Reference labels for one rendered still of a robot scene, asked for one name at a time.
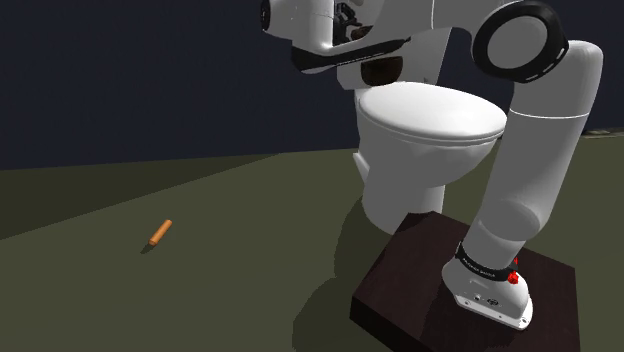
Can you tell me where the orange cylinder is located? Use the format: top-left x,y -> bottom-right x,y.
147,219 -> 174,247

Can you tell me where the dark brown bowl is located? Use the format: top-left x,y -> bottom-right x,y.
360,55 -> 405,86

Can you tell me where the white toilet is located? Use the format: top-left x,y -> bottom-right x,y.
336,26 -> 509,236

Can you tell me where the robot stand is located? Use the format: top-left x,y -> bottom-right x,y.
349,210 -> 581,352

